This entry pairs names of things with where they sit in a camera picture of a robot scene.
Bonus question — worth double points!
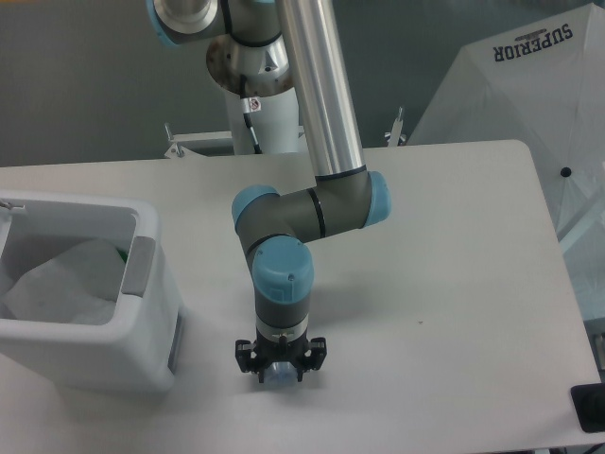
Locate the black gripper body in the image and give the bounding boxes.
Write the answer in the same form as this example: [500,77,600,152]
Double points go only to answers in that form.
[253,331,311,372]

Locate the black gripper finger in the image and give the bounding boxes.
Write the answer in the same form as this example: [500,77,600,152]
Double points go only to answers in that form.
[234,340,266,383]
[292,336,327,381]

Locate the clear plastic water bottle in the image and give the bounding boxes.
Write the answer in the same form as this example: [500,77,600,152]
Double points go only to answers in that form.
[264,361,298,387]

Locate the white plastic bag green tag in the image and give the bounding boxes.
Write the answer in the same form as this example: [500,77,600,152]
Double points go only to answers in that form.
[1,239,126,325]

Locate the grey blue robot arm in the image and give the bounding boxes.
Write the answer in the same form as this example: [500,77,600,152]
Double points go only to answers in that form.
[147,1,391,379]

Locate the white plastic trash can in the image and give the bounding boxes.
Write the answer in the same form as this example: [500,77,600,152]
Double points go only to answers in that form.
[1,189,184,393]

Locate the black device at edge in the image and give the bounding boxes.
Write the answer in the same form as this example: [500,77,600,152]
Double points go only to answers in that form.
[570,383,604,433]

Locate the white Superior umbrella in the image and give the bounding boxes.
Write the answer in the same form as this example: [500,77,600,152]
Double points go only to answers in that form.
[410,4,604,321]

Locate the white metal mounting bracket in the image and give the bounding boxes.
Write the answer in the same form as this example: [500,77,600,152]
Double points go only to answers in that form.
[163,122,308,159]

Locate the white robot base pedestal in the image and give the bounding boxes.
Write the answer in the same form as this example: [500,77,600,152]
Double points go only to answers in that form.
[223,88,300,131]

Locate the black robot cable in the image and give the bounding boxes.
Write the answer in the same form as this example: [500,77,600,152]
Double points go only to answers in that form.
[238,74,264,155]

